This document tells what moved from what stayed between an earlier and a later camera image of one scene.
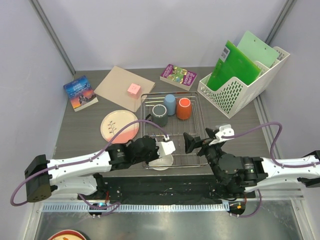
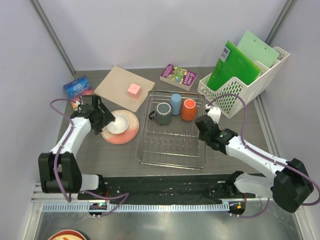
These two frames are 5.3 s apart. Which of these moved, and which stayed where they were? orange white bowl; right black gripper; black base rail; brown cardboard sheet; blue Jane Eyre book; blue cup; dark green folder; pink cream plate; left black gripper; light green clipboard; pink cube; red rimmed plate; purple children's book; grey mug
Moved: grey mug; orange white bowl; right black gripper; left black gripper; blue cup
Stayed: blue Jane Eyre book; dark green folder; red rimmed plate; pink cream plate; brown cardboard sheet; purple children's book; pink cube; light green clipboard; black base rail
